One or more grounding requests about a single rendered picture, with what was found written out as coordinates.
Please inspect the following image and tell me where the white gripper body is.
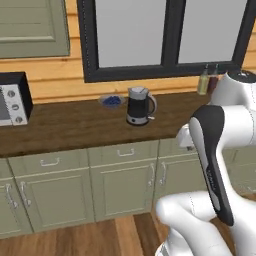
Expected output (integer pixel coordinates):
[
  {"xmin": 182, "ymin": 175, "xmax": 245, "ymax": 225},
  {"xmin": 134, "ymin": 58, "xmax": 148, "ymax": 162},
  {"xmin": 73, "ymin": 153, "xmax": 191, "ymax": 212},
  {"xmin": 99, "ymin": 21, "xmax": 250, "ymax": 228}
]
[{"xmin": 176, "ymin": 124, "xmax": 196, "ymax": 149}]

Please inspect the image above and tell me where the black and silver electric kettle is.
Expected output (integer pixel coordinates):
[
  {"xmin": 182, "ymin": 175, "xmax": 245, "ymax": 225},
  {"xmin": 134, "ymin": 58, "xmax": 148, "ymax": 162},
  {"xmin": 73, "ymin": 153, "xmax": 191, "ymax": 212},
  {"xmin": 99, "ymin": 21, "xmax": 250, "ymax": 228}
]
[{"xmin": 125, "ymin": 86, "xmax": 158, "ymax": 127}]

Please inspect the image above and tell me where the narrow green drawer front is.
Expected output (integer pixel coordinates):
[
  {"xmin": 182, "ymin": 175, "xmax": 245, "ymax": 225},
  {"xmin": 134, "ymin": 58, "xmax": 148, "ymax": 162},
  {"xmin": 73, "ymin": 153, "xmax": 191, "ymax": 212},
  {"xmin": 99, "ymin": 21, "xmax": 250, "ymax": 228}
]
[
  {"xmin": 157, "ymin": 136, "xmax": 198, "ymax": 158},
  {"xmin": 0, "ymin": 157, "xmax": 15, "ymax": 183}
]

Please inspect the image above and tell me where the yellow-green bottle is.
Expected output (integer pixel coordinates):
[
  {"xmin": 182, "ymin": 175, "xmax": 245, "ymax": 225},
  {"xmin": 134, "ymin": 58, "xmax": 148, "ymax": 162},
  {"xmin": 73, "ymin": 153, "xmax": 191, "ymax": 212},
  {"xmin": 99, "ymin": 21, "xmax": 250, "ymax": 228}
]
[{"xmin": 197, "ymin": 63, "xmax": 211, "ymax": 96}]

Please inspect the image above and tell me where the dark red bottle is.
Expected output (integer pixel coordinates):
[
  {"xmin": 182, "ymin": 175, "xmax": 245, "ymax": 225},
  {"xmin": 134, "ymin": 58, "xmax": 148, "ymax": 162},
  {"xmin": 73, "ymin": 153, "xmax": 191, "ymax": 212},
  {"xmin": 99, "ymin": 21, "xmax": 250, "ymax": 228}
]
[{"xmin": 207, "ymin": 63, "xmax": 221, "ymax": 95}]

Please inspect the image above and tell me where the wide green drawer front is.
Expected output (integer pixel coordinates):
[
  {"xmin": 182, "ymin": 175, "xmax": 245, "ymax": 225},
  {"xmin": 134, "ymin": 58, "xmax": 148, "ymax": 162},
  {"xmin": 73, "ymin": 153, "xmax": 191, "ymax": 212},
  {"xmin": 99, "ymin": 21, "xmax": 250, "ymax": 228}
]
[
  {"xmin": 7, "ymin": 148, "xmax": 91, "ymax": 180},
  {"xmin": 87, "ymin": 140, "xmax": 160, "ymax": 168}
]

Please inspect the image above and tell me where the bowl of blue berries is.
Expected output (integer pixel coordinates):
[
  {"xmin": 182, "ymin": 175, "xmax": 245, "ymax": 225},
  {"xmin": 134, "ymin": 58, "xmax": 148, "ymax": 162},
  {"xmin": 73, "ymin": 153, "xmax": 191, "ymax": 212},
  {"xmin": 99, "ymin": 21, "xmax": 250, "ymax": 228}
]
[{"xmin": 98, "ymin": 94, "xmax": 127, "ymax": 110}]

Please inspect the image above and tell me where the black framed window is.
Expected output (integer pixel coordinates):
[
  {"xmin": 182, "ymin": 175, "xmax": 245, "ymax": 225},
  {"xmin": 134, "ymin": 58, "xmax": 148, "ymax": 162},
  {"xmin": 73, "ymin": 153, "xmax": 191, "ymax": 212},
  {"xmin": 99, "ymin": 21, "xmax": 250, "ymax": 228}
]
[{"xmin": 76, "ymin": 0, "xmax": 256, "ymax": 84}]

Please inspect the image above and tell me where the black and silver toaster oven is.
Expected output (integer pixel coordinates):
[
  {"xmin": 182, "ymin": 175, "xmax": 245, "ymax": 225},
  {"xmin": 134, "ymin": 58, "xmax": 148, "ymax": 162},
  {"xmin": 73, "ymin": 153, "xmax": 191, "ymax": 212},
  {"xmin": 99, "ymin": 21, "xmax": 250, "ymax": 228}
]
[{"xmin": 0, "ymin": 71, "xmax": 35, "ymax": 128}]

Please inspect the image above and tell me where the silver door handle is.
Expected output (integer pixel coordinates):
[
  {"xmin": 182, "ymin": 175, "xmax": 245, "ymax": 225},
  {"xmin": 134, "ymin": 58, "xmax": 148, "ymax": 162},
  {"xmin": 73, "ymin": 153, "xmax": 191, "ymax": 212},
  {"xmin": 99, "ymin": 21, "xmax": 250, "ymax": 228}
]
[
  {"xmin": 147, "ymin": 162, "xmax": 157, "ymax": 188},
  {"xmin": 4, "ymin": 183, "xmax": 18, "ymax": 210},
  {"xmin": 159, "ymin": 161, "xmax": 168, "ymax": 187},
  {"xmin": 19, "ymin": 180, "xmax": 32, "ymax": 208}
]

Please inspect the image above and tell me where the silver drawer handle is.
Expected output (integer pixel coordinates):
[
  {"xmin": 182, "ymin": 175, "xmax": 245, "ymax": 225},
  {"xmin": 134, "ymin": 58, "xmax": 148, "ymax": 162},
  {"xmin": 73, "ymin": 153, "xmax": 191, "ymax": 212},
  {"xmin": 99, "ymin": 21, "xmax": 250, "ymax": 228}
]
[
  {"xmin": 116, "ymin": 148, "xmax": 136, "ymax": 158},
  {"xmin": 39, "ymin": 157, "xmax": 61, "ymax": 167}
]

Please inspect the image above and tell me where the green wall cupboard door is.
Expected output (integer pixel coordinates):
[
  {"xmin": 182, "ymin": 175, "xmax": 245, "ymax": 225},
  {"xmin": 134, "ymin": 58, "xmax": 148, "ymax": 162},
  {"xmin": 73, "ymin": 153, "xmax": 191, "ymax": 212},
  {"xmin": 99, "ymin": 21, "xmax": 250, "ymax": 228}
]
[{"xmin": 0, "ymin": 0, "xmax": 71, "ymax": 60}]

